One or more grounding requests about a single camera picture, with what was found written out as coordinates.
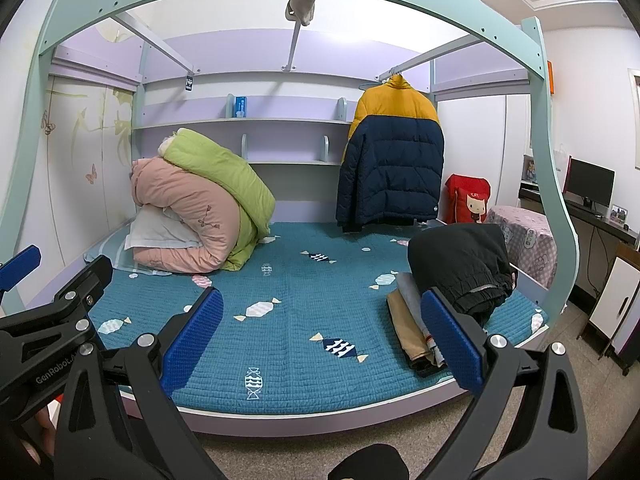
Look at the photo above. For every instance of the orange box on frame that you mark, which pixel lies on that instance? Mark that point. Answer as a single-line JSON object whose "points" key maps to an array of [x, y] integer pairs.
{"points": [[550, 77]]}

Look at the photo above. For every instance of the folded black cloth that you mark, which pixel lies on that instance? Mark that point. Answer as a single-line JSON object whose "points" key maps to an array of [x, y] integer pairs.
{"points": [[425, 370]]}

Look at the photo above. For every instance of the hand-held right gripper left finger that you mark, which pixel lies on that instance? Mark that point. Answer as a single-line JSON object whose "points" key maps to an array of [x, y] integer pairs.
{"points": [[192, 335]]}

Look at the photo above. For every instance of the yellow and navy puffer jacket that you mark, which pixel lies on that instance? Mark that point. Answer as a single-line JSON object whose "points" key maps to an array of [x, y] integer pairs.
{"points": [[390, 170]]}

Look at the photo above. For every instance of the white paper bag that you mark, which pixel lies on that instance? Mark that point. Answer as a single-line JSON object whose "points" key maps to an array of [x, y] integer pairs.
{"points": [[560, 165]]}

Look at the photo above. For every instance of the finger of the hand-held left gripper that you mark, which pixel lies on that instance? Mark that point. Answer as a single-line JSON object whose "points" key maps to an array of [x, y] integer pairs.
{"points": [[60, 310], [20, 266]]}

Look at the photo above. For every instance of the table with pink tablecloth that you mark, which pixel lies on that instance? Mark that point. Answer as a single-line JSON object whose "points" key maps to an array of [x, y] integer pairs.
{"points": [[530, 240]]}

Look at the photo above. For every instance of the lavender wall shelf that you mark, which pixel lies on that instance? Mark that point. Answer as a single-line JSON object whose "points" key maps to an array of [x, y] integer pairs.
{"points": [[290, 122]]}

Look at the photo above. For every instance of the clothes hanger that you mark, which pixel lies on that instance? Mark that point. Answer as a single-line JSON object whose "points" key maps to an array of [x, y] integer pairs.
{"points": [[370, 81]]}

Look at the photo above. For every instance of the small photo frame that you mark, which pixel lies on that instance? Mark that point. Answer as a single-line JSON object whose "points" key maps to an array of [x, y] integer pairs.
{"points": [[618, 214]]}

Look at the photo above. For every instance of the folded grey cloth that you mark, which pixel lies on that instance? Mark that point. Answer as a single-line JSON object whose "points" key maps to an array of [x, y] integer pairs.
{"points": [[412, 295]]}

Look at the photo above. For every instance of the green quilt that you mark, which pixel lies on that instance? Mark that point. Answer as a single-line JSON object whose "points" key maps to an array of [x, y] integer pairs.
{"points": [[220, 175]]}

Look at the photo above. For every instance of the folded tan pants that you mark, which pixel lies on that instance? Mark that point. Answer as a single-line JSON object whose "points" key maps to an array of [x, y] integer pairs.
{"points": [[402, 320]]}

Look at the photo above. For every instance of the red cartoon bag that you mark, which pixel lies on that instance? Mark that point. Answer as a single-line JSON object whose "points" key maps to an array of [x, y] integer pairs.
{"points": [[467, 200]]}

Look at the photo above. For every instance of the person's left hand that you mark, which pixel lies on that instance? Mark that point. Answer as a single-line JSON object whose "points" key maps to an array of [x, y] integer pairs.
{"points": [[39, 425]]}

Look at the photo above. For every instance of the white pillow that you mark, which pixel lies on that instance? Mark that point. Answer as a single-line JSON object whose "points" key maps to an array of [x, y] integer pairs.
{"points": [[155, 235]]}

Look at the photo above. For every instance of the teal striped pillow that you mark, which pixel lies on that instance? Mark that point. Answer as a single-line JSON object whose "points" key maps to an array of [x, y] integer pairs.
{"points": [[112, 255]]}

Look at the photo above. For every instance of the dark desk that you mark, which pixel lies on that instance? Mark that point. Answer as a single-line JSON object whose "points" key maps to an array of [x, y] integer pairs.
{"points": [[605, 226]]}

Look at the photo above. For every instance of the black hanging tag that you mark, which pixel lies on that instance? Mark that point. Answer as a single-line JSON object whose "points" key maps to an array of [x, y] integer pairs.
{"points": [[189, 82]]}

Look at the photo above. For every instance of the pink quilt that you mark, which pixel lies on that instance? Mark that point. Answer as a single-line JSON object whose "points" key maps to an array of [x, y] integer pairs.
{"points": [[190, 210]]}

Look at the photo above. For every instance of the black hooded jacket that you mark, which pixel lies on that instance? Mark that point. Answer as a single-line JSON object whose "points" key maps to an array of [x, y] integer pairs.
{"points": [[460, 260]]}

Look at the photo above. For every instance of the grey cloth on rail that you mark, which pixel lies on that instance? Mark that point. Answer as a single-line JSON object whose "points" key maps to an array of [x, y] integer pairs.
{"points": [[301, 5]]}

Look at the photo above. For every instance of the white cabinet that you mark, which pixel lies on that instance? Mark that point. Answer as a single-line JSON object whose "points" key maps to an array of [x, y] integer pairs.
{"points": [[612, 300]]}

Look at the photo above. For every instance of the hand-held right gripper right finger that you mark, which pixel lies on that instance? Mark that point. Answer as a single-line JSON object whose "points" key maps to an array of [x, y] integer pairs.
{"points": [[450, 337]]}

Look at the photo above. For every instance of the picture box on desk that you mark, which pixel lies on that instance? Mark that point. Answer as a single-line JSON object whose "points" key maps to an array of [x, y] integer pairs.
{"points": [[529, 167]]}

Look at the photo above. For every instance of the black computer monitor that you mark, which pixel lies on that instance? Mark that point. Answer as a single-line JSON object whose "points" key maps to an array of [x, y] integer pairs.
{"points": [[590, 182]]}

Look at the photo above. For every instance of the teal quilted bed mat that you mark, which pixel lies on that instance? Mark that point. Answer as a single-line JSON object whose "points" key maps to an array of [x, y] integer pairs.
{"points": [[300, 280]]}

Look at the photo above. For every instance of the small blue box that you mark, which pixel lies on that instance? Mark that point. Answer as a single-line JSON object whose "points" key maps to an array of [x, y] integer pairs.
{"points": [[241, 106]]}

